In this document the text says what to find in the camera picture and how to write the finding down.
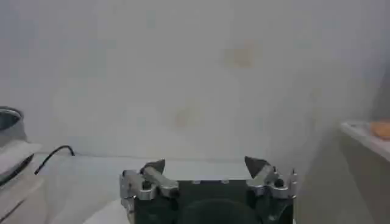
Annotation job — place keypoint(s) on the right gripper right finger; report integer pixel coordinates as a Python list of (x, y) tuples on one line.
[(268, 179)]

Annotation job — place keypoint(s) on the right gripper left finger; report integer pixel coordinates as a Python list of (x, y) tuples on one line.
[(158, 181)]

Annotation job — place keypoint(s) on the orange round fruit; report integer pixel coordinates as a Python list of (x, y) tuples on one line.
[(381, 129)]

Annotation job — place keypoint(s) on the steel steamer with white base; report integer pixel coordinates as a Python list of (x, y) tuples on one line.
[(12, 131)]

